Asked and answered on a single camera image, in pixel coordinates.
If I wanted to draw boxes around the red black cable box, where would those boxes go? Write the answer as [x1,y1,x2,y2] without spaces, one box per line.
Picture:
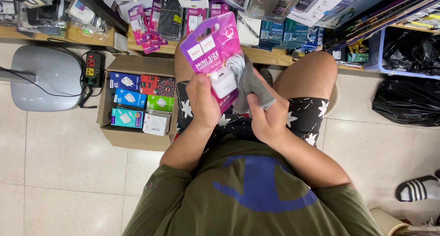
[140,75,176,97]

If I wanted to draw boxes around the white round stool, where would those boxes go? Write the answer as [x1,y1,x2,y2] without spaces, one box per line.
[322,81,340,118]

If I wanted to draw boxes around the black white-patterned shorts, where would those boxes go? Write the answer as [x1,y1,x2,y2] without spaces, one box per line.
[175,80,330,151]

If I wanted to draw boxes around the person's left hand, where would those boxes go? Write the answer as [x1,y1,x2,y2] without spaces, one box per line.
[187,73,223,130]

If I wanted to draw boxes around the grey plastic stool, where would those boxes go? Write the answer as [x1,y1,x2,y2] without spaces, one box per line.
[10,45,84,112]

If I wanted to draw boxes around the white phone accessory box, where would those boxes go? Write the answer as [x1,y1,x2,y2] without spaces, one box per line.
[287,0,352,27]

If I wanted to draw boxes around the person's right hand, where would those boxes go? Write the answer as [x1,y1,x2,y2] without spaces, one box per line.
[246,87,293,144]

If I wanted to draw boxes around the row of purple packets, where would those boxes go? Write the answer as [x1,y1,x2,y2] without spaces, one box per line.
[127,0,230,55]

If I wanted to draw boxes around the black power strip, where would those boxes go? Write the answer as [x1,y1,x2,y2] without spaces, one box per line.
[84,51,105,89]

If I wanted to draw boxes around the beige plastic stool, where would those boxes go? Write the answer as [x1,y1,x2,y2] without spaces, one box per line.
[369,208,410,236]

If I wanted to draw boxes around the purple charger blister pack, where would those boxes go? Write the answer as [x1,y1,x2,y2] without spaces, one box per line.
[179,11,245,114]

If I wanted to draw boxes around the teal charger box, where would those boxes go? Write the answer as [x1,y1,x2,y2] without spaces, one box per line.
[111,107,144,129]

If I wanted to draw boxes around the heap of flat screen packets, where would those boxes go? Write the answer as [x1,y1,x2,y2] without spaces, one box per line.
[314,0,440,53]

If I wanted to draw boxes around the black phone case packet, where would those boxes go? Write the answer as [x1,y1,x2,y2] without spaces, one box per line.
[157,0,183,41]

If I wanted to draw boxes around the olive green t-shirt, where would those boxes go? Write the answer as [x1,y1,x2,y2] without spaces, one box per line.
[122,136,384,236]

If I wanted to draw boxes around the green charger box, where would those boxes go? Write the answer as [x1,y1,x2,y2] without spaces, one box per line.
[147,94,175,112]

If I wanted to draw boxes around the black bag in basket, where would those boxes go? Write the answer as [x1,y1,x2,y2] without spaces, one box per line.
[382,30,440,77]

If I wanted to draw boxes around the grey cloth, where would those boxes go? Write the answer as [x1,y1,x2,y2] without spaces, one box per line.
[232,54,276,115]

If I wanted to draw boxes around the black white striped sandal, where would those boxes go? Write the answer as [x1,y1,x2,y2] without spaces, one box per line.
[395,175,439,202]

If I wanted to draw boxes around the white charger box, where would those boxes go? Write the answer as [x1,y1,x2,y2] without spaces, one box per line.
[143,112,172,137]

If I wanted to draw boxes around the person's right leg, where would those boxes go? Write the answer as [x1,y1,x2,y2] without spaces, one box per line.
[272,51,338,101]

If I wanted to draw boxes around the light blue charger box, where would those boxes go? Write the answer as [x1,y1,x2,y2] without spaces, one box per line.
[113,88,148,109]

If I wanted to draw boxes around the grey hanging phone packets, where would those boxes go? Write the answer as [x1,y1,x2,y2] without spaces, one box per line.
[219,0,303,24]

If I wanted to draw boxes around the dark blue charger box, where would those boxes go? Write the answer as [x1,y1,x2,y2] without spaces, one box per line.
[109,72,141,91]

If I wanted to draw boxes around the black plastic rubbish bag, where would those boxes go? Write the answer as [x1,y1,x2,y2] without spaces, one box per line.
[372,75,440,127]

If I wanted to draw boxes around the heap of bagged accessories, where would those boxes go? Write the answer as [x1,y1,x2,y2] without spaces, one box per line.
[0,0,116,38]

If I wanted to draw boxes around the stack of blue cover boxes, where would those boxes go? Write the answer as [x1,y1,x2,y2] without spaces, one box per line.
[258,19,325,52]

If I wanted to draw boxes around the brown cardboard carton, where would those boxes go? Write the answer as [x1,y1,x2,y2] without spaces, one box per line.
[96,55,179,152]

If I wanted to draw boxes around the wooden shelf board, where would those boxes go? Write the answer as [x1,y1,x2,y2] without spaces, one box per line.
[0,24,440,72]

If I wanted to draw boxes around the blue plastic basket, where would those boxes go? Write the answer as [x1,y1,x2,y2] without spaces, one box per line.
[364,28,440,80]

